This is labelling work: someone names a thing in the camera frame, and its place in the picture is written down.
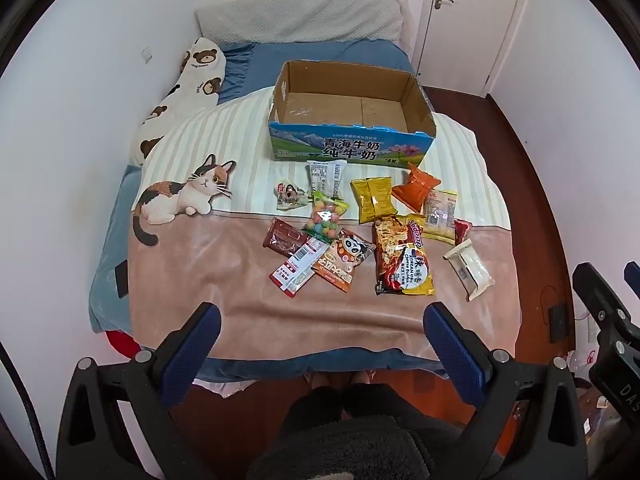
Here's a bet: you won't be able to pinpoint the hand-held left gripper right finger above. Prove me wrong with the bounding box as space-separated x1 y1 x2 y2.
424 302 588 480

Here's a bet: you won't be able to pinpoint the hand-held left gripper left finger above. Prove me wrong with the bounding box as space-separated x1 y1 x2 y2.
55 302 222 480

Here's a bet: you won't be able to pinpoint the large noodle packet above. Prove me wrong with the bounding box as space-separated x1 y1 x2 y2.
372 214 437 297

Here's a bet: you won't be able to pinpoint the red white snack packet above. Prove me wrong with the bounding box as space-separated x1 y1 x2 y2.
270 237 331 298

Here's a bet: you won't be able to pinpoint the orange panda snack packet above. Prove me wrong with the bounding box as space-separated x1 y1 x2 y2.
312 228 376 293

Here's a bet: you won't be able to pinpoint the yellow snack packet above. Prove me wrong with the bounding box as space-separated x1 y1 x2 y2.
350 176 398 226

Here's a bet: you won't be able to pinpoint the small clear snack packet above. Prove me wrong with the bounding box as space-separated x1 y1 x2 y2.
274 183 310 211

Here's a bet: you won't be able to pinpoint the colourful candy ball bag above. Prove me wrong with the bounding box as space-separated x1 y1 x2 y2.
302 191 349 238

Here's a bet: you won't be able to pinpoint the white grey snack packet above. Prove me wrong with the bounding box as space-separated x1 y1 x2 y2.
306 159 349 198

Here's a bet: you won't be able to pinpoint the blue printed cardboard box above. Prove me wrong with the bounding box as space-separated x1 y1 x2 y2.
267 60 437 167

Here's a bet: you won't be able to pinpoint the cat print blanket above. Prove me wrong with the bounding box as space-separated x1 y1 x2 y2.
125 85 523 361

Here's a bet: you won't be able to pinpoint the black floor box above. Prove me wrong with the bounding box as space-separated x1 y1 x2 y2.
547 302 568 343

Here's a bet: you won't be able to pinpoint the clear plastic bag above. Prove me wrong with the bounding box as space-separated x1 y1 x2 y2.
575 380 631 443

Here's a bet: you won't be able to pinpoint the red item under bed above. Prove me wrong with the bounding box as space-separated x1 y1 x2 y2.
107 331 143 356

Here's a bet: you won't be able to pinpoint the white cream snack packet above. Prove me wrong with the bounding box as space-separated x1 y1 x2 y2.
443 239 496 302

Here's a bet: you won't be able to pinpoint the black fabric patch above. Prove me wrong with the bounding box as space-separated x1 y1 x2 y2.
114 260 132 297

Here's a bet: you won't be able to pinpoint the clear yellow-edged snack packet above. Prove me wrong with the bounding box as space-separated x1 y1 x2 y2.
422 189 459 246

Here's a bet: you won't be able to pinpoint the dark red snack packet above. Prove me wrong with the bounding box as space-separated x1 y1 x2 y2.
263 217 311 256

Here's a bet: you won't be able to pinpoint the person's dark fleece legs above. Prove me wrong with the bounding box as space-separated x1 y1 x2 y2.
250 382 481 480

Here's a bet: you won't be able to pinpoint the bear print pillow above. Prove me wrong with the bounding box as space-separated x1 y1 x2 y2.
129 36 228 168

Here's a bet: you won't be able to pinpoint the white door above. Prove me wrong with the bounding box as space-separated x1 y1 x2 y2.
420 0 531 86

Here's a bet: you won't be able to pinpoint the grey pillow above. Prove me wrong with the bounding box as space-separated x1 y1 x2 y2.
194 0 405 46

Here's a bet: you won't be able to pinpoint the black cable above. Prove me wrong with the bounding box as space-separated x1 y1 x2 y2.
0 345 56 480

